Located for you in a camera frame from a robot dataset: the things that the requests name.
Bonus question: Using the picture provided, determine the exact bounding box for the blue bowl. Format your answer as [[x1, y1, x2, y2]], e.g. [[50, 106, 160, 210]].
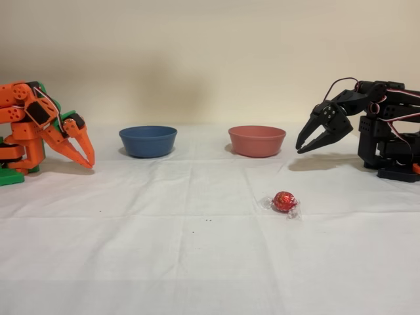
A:
[[118, 126, 179, 159]]

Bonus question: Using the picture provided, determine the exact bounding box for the red white black servo cable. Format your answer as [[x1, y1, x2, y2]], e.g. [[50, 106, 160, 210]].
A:
[[323, 77, 362, 102], [32, 84, 66, 134]]

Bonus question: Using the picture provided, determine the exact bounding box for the white tablecloth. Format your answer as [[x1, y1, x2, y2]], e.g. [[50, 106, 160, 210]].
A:
[[0, 123, 420, 315]]

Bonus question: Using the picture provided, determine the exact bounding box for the red candy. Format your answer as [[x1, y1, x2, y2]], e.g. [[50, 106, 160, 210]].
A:
[[261, 191, 303, 221]]

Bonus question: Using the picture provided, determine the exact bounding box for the red bowl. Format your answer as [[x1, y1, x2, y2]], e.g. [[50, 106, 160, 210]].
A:
[[228, 125, 287, 159]]

